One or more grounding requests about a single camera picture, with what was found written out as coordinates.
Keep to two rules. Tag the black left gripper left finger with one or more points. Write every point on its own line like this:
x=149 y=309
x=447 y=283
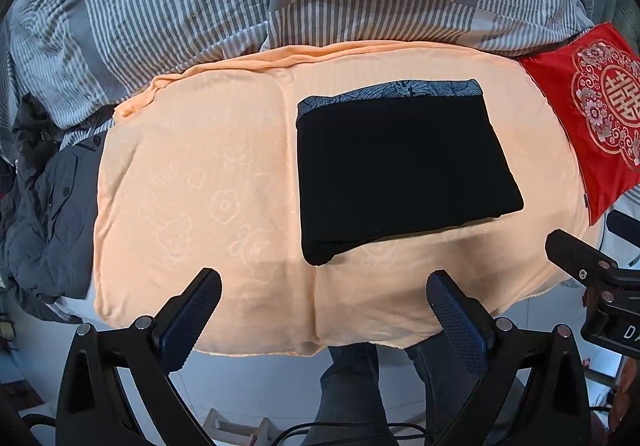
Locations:
x=93 y=408

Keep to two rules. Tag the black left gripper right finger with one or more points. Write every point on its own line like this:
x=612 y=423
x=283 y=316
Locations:
x=554 y=408

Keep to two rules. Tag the black pants with patterned waistband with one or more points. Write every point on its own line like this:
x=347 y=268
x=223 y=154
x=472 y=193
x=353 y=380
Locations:
x=396 y=159

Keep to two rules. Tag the white wooden shelf unit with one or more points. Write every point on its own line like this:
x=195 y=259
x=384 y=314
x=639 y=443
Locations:
x=254 y=432

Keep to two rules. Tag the person leg in dark trousers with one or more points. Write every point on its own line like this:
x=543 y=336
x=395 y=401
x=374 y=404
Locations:
x=351 y=410

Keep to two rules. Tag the dark grey buttoned jacket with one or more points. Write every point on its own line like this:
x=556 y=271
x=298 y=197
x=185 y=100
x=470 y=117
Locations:
x=47 y=219

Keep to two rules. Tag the peach orange blanket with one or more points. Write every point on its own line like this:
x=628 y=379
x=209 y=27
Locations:
x=200 y=170

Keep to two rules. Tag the red embroidered cushion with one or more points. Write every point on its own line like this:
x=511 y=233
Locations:
x=592 y=86

